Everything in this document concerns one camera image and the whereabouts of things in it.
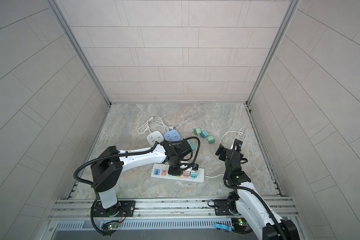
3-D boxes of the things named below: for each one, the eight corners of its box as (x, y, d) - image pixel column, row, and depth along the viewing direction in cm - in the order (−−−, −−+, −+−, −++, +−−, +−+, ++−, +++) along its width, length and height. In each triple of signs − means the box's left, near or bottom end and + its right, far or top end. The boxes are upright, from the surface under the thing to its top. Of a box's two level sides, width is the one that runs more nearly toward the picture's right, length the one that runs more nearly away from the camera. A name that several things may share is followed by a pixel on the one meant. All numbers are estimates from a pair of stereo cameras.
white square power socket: (149, 147, 94) (148, 144, 92) (146, 137, 99) (145, 134, 97) (164, 141, 97) (163, 138, 95) (160, 131, 102) (159, 129, 99)
